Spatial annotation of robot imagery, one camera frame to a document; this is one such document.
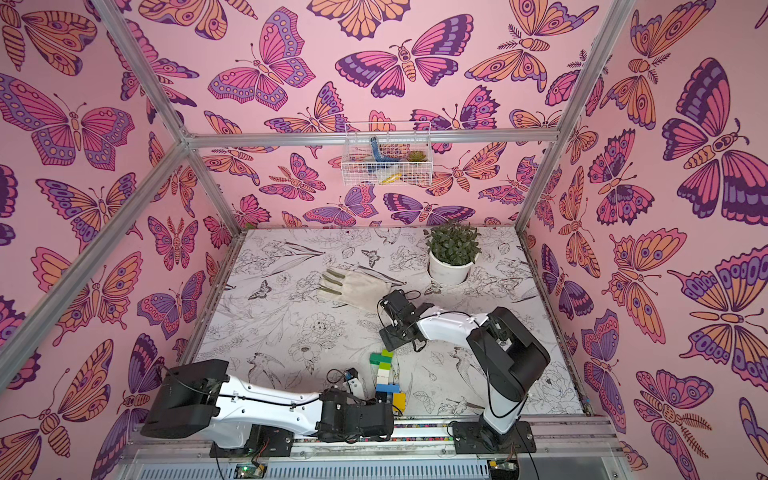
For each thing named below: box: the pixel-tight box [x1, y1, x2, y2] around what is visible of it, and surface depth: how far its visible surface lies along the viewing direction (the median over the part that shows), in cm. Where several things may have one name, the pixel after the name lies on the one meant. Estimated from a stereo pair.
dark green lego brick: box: [369, 352, 392, 365], surface depth 87 cm
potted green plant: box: [424, 221, 482, 285], surface depth 94 cm
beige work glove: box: [318, 265, 406, 310], surface depth 105 cm
